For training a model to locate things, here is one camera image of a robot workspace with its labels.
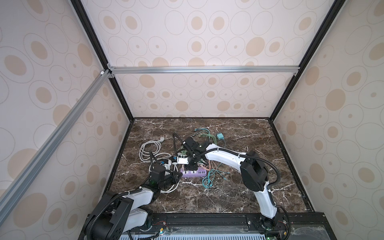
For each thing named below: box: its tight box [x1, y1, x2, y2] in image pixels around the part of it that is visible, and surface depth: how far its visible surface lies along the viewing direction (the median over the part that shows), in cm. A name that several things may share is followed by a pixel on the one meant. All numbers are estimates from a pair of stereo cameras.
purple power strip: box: [180, 167, 207, 178], surface depth 90 cm
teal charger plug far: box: [216, 132, 224, 140], surface depth 108 cm
